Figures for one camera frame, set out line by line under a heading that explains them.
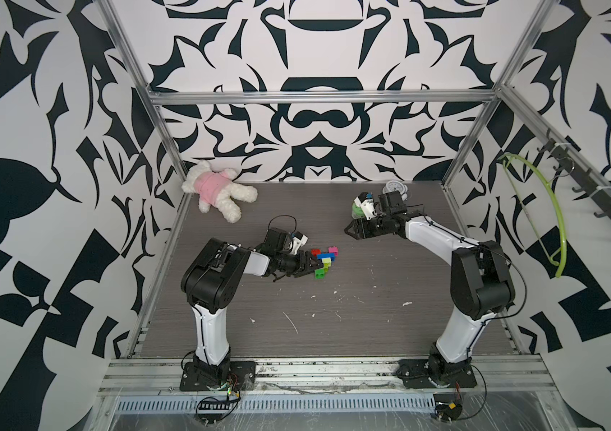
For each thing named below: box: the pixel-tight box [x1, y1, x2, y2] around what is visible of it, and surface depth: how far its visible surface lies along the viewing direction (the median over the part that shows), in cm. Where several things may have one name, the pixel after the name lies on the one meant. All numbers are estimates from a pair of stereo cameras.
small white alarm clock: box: [382, 179, 408, 201], surface depth 117 cm
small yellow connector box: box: [434, 402, 463, 421], surface depth 72 cm
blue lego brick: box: [316, 252, 336, 263], surface depth 98 cm
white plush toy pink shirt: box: [181, 159, 258, 224], surface depth 110 cm
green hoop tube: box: [498, 153, 567, 279], surface depth 74 cm
